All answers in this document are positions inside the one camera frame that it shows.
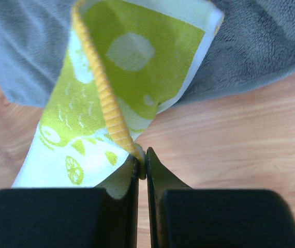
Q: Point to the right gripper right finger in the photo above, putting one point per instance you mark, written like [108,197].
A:
[181,216]

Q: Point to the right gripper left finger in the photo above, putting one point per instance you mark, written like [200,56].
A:
[102,216]

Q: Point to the yellow green patterned towel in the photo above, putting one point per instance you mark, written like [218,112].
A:
[126,62]

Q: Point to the grey towel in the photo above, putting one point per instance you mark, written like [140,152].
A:
[254,47]

